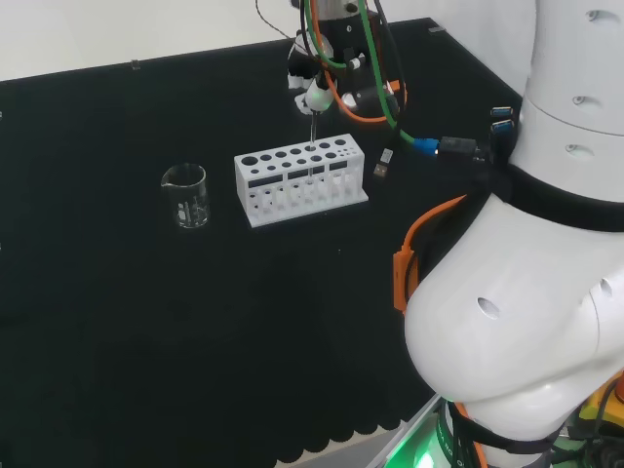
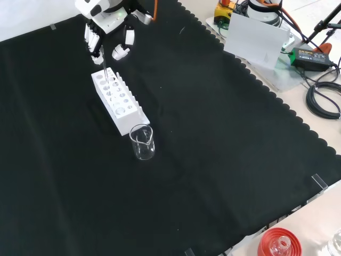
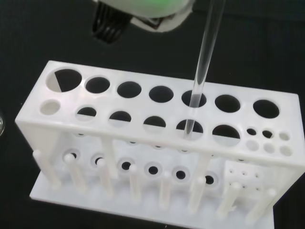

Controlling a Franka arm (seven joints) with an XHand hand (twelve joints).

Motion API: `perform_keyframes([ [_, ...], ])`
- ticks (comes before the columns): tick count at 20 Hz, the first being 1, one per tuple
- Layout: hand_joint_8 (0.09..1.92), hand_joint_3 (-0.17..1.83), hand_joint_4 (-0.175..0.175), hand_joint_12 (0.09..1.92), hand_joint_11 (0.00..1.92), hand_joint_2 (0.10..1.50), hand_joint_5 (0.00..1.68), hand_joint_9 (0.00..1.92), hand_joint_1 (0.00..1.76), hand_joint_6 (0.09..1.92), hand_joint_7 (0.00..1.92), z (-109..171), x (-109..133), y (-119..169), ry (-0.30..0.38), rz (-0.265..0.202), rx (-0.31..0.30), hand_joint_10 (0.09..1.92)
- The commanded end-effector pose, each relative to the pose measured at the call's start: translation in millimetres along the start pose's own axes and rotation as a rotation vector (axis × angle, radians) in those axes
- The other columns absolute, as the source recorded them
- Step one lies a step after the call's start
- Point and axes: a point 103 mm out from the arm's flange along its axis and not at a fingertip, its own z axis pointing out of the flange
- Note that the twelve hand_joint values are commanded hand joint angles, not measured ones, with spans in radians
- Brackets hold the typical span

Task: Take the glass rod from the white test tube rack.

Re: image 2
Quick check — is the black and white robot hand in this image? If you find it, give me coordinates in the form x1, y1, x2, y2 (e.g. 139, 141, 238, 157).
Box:
74, 0, 139, 66

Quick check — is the clear glass rod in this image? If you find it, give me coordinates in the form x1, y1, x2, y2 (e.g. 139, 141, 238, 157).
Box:
102, 52, 109, 85

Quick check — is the white test tube rack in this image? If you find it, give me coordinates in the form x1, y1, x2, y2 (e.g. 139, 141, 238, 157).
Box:
91, 68, 151, 137

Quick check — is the yellow stop button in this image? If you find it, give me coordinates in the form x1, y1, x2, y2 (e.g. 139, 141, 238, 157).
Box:
214, 0, 237, 24

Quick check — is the small clear glass beaker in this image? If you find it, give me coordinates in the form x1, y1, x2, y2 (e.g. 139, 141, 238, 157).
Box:
129, 123, 156, 161

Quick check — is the black cloth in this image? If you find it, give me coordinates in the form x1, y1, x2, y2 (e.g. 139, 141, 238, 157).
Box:
0, 0, 341, 256

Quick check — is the pale board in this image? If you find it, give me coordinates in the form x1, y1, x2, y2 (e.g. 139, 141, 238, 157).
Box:
223, 12, 291, 70

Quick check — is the black power adapter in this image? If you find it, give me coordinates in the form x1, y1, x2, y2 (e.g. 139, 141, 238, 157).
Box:
289, 47, 334, 72

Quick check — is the black tripod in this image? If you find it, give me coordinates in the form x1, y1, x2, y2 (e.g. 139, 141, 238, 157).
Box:
302, 5, 341, 45

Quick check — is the orange clamp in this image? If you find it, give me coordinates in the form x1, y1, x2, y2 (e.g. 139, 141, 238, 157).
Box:
313, 42, 333, 55

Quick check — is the red ribbed funnel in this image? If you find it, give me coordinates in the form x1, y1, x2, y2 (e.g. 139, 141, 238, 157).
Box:
257, 227, 303, 256

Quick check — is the small clear glass bottle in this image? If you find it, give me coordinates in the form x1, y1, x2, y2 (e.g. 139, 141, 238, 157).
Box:
270, 236, 291, 256

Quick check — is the clear glass ware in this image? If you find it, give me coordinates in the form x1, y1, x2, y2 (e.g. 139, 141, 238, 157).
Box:
327, 230, 341, 256

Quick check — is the orange cable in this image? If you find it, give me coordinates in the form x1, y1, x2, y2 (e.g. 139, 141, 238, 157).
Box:
152, 0, 160, 22
275, 0, 304, 38

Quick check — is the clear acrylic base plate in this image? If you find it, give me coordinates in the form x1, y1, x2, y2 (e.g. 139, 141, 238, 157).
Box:
204, 15, 316, 93

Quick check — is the coiled black cable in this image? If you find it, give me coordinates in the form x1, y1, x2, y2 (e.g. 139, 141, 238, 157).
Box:
305, 82, 341, 119

